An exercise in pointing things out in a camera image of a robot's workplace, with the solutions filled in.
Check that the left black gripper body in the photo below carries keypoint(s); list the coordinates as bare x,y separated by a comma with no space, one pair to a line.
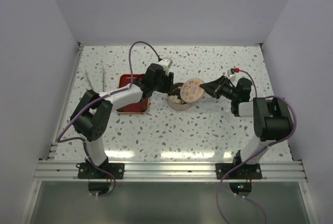
160,86

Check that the round metal tin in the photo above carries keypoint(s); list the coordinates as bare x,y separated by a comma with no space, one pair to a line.
174,98

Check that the aluminium mounting rail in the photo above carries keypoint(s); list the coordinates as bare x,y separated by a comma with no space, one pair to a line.
176,171

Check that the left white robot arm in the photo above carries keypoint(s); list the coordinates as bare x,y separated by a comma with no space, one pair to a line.
91,116

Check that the round metal tin lid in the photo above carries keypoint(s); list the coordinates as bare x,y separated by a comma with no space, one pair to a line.
191,91

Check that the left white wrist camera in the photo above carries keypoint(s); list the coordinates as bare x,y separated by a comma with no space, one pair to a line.
166,63

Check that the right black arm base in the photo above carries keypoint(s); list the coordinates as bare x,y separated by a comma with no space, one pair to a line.
232,171

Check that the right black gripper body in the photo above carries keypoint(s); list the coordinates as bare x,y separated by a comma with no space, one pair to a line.
227,90

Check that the metal tweezers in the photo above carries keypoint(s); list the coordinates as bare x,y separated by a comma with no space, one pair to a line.
97,80

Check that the red rectangular tray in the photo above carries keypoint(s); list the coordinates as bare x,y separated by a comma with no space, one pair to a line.
134,108

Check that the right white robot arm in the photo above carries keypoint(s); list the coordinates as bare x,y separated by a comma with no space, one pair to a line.
272,119

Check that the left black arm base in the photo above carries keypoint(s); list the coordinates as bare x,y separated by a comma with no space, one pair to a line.
88,171

